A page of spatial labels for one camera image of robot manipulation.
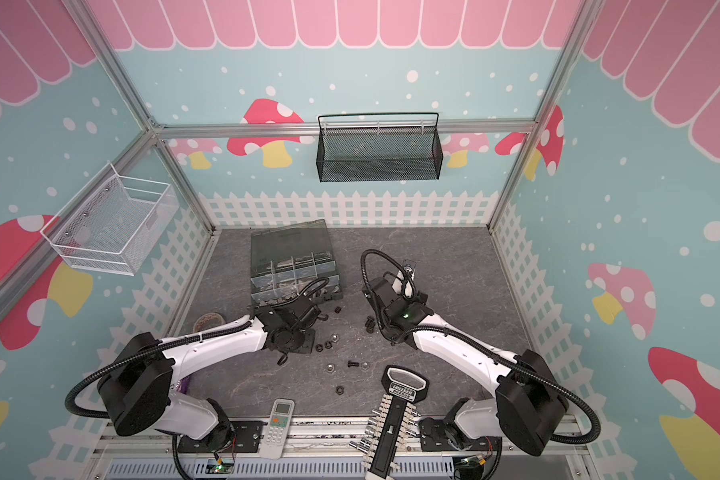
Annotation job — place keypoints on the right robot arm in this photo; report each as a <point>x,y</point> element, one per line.
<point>526,404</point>

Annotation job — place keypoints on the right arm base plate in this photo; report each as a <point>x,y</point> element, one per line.
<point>435,436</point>

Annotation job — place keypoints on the black socket wrench rack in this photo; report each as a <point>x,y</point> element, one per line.
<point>393,423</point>

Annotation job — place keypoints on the brown tape roll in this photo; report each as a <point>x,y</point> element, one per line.
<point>208,321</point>

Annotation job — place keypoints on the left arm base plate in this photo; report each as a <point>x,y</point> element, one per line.
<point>248,435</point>

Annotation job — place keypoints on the white remote control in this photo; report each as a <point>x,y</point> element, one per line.
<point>277,428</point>

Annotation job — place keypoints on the black mesh wall basket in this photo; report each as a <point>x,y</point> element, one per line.
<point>368,147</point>

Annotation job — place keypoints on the black nut pair left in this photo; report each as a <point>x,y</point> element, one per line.
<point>324,346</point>

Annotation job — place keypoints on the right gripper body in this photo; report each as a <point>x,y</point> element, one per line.
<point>381,294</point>

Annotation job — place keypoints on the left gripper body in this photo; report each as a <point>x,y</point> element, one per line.
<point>302,342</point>

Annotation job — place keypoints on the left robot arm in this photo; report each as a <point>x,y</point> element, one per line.
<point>139,390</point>

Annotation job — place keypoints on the white wire wall basket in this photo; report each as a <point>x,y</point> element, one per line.
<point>113,227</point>

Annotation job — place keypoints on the grey plastic organizer box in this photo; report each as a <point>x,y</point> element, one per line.
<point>285,259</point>

